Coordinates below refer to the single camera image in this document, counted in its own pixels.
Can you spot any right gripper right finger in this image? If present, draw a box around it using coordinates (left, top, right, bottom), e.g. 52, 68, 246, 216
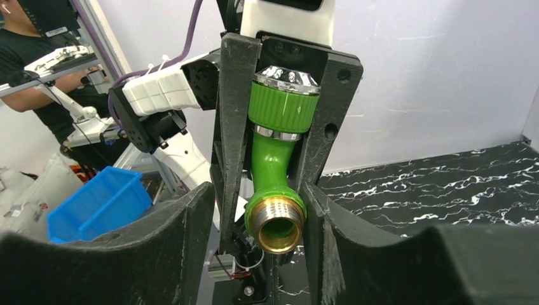
300, 182, 538, 304

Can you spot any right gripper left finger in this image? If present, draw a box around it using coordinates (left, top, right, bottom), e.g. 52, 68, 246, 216
1, 182, 215, 304

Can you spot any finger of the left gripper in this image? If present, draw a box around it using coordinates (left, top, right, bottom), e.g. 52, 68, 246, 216
290, 39, 364, 193
210, 33, 261, 255

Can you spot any green water faucet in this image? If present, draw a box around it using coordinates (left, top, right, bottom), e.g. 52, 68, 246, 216
244, 65, 320, 255

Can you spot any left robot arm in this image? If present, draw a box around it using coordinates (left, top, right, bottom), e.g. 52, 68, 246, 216
110, 33, 364, 256

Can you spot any blue plastic bin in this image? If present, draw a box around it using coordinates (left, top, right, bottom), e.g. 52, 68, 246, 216
46, 166, 152, 244

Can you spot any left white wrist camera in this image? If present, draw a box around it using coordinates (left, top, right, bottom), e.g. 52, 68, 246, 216
240, 1, 336, 48

